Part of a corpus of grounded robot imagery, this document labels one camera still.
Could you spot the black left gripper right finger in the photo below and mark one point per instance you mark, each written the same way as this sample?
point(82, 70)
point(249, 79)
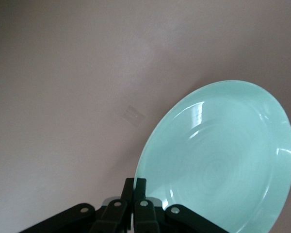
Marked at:
point(145, 216)

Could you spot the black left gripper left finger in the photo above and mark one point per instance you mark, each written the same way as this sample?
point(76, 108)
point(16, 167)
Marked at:
point(116, 216)

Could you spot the light green plate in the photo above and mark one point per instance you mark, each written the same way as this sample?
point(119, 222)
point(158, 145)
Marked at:
point(218, 157)

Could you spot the clear tape patch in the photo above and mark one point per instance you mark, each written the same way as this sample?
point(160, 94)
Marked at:
point(134, 116)

